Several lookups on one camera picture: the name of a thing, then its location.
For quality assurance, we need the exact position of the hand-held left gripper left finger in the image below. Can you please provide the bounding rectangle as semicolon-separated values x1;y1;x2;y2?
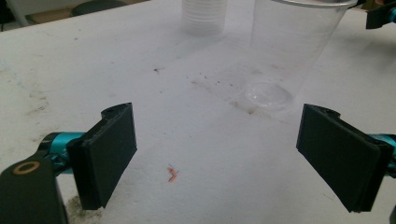
40;102;138;211

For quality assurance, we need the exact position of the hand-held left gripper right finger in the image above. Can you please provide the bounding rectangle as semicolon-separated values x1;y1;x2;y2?
295;103;396;215

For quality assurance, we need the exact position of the single clear cup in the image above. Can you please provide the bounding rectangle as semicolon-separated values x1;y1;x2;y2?
244;0;359;112

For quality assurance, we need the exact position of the stack of clear plastic cups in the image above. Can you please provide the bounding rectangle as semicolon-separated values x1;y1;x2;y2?
181;0;229;37

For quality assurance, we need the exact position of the white foam board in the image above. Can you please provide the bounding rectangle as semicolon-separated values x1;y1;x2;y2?
0;0;396;224

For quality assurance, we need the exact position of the black round stool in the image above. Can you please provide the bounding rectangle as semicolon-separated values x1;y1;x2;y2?
70;0;129;18

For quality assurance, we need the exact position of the light wooden table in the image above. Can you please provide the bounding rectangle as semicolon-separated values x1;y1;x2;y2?
30;7;77;25

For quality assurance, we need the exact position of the white metal table leg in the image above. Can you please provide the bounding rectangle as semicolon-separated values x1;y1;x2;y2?
5;0;31;28

